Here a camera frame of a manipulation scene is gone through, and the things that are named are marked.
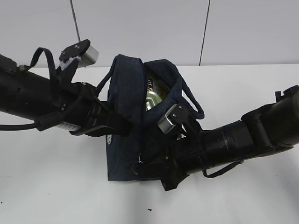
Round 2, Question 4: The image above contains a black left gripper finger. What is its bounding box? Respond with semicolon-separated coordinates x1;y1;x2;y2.
100;102;132;135
69;125;112;137

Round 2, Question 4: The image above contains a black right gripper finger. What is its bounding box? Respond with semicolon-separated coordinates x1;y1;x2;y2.
131;157;170;180
161;173;189;191

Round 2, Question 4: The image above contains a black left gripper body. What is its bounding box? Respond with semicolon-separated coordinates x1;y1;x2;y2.
52;82;104;131

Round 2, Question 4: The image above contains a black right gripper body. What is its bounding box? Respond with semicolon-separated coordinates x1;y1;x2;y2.
161;130;210;178

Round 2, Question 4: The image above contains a dark navy fabric lunch bag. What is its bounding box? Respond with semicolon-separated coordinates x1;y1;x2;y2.
96;55;205;182

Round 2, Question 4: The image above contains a green lidded glass food container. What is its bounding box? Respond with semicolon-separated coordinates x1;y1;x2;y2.
145;91;162;111

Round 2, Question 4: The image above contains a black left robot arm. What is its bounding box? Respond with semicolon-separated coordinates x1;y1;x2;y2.
0;56;131;137

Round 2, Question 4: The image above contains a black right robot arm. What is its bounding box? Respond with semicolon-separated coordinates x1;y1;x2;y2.
132;85;299;191

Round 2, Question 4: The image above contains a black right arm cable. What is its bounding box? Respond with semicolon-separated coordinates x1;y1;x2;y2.
202;158;245;179

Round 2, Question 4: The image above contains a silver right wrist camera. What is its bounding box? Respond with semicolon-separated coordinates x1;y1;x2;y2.
157;104;189;134

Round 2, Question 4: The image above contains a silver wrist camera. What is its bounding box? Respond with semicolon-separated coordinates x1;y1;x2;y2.
157;104;189;134
59;39;99;68

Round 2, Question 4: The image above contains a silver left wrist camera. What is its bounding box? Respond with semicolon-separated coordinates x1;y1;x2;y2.
59;39;99;68

